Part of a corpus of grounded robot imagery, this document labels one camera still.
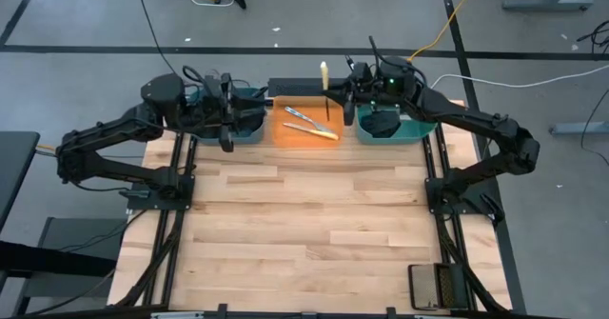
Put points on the black slotted spatula steel neck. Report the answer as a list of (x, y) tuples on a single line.
[(380, 125)]

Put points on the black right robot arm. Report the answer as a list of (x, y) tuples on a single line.
[(476, 119)]

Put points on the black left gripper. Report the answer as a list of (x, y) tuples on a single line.
[(219, 105)]

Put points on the black table edge clamp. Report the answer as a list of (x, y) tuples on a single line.
[(222, 311), (391, 313)]

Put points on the orange plastic tray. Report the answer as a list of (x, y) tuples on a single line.
[(295, 140)]

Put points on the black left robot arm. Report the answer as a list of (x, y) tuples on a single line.
[(119, 128)]

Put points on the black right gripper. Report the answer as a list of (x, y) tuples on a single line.
[(385, 83)]

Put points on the dark grey desk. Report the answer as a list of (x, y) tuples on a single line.
[(16, 176)]

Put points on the teal plastic bin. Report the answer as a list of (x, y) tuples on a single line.
[(247, 135), (414, 131)]

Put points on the black perforated metal box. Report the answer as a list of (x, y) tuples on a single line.
[(295, 87)]

